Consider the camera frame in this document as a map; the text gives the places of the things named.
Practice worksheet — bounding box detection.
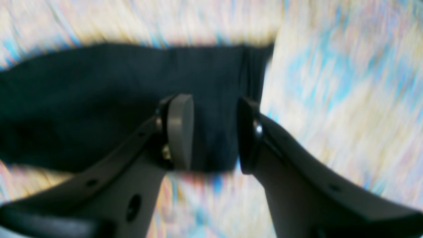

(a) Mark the black t-shirt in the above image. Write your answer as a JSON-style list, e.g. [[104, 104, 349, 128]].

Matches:
[[0, 43, 274, 172]]

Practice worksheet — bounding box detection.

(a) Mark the patterned tablecloth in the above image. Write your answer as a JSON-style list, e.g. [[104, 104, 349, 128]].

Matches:
[[0, 0, 423, 238]]

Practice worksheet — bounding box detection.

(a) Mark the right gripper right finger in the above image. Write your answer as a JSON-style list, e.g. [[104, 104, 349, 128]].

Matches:
[[237, 98, 423, 238]]

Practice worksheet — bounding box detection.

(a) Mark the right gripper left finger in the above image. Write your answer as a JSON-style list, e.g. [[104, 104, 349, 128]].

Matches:
[[1, 94, 194, 238]]

